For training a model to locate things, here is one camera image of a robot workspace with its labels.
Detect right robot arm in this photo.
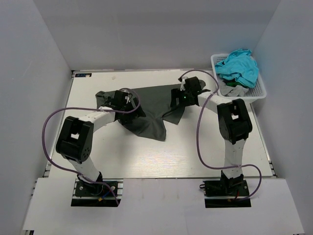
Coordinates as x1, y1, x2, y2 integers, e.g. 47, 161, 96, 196
171, 89, 252, 190

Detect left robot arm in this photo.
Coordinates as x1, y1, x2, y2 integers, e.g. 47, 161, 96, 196
56, 93, 145, 186

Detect green garment in basket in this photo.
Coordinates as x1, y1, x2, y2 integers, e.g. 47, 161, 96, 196
224, 80, 242, 87

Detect dark label sticker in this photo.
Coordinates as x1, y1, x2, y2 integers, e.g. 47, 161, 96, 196
74, 73, 92, 77

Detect white grey garment in basket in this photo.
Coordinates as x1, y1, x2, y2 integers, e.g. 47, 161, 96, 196
219, 81, 249, 97

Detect turquoise t shirt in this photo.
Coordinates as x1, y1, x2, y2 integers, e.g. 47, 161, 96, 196
214, 48, 259, 88

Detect white plastic basket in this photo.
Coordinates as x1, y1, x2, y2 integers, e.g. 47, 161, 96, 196
211, 50, 267, 103

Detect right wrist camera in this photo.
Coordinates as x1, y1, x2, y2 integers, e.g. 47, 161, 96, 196
180, 76, 202, 93

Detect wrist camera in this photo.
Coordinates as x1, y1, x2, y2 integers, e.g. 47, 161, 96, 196
112, 89, 133, 107
180, 76, 202, 93

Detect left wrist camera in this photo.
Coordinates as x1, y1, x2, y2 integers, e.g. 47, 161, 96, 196
112, 89, 133, 107

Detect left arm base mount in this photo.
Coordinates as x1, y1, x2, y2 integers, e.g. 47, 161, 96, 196
71, 179, 123, 208

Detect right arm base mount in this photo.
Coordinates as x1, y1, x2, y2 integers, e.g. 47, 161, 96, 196
199, 180, 251, 209

